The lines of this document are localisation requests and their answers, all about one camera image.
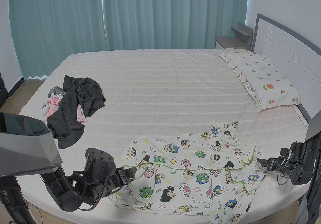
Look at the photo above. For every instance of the white printed pillow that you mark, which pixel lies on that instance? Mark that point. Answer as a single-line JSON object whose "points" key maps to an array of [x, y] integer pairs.
{"points": [[263, 79]]}

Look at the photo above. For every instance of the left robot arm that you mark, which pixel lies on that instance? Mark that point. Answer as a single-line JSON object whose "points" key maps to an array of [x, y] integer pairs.
{"points": [[27, 147]]}

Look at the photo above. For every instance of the white printed pyjama top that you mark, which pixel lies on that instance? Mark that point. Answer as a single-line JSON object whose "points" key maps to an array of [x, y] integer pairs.
{"points": [[195, 167]]}

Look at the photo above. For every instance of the pile of clothes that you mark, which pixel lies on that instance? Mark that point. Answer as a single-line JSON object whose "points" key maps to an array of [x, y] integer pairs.
{"points": [[72, 107]]}

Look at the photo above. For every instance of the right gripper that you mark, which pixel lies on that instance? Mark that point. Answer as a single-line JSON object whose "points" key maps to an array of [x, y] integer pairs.
{"points": [[274, 164]]}

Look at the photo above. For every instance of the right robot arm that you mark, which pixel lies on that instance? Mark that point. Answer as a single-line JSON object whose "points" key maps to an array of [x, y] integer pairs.
{"points": [[301, 162]]}

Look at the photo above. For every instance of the grey bedside table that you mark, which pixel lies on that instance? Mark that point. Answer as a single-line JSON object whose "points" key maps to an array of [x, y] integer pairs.
{"points": [[233, 39]]}

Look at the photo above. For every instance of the bed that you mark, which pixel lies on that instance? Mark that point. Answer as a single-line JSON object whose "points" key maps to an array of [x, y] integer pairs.
{"points": [[175, 87]]}

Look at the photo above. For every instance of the black chest of drawers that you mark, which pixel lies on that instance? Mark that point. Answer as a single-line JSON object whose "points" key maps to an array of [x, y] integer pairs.
{"points": [[2, 92]]}

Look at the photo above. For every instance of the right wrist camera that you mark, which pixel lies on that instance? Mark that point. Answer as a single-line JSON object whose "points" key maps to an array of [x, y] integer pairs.
{"points": [[285, 153]]}

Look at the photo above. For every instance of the blue-green curtain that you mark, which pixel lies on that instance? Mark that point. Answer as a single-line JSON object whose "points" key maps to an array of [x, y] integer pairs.
{"points": [[175, 4], [57, 17]]}

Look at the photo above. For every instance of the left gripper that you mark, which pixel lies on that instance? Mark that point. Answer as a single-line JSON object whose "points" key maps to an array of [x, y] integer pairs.
{"points": [[122, 177]]}

